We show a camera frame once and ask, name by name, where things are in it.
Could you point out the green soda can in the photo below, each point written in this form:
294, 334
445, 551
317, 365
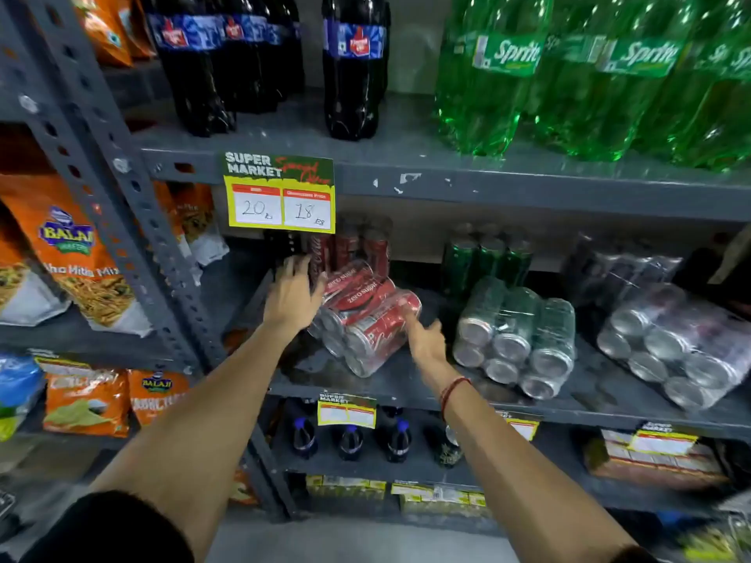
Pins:
490, 257
516, 260
457, 266

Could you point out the large yellow green price sign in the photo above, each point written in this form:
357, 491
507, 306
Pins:
279, 193

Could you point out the dark cola bottle blue label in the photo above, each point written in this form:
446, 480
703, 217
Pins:
190, 64
354, 64
288, 46
249, 52

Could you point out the person's left forearm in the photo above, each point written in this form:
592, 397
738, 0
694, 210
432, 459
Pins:
205, 416

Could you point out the yellow green packet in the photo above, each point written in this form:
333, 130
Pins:
719, 539

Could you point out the small orange snack bag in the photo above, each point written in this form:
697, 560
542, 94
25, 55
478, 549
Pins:
242, 489
155, 392

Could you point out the person's right hand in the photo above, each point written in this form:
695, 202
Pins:
428, 348

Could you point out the person's right fingers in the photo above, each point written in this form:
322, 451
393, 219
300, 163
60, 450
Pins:
413, 320

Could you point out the orange snack bag green print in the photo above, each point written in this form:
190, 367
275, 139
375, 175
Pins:
88, 404

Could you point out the person's left hand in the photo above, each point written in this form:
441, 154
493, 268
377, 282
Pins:
290, 298

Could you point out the shrink-wrapped pack of green cans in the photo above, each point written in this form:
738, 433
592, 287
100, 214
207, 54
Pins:
516, 340

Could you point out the shrink-wrapped pack of red cans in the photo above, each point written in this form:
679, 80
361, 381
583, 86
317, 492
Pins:
369, 325

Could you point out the grey metal shelf rack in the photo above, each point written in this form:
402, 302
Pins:
469, 181

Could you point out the yellow green carton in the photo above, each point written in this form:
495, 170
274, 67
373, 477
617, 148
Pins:
443, 498
346, 486

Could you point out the blue snack bag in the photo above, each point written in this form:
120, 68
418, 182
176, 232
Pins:
17, 392

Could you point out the black soda can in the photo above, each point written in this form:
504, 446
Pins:
280, 246

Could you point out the small yellow price tag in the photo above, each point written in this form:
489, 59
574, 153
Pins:
58, 363
522, 426
347, 411
663, 440

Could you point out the person's left thumb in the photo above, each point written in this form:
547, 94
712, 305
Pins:
318, 290

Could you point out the black sleeve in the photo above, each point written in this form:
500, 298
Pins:
111, 530
633, 555

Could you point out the green plastic soda bottle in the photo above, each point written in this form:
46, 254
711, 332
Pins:
610, 93
493, 76
716, 111

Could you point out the person's right forearm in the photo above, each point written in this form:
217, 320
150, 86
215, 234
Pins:
498, 463

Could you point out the shrink-wrapped pack of silver cans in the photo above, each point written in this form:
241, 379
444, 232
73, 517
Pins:
622, 266
675, 345

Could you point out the brown cardboard boxes stack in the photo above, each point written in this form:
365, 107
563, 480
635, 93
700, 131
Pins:
657, 466

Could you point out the small dark bottle blue cap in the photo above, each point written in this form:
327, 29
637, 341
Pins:
304, 436
350, 442
399, 439

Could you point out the red soda can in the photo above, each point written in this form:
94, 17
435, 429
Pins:
320, 252
376, 249
347, 243

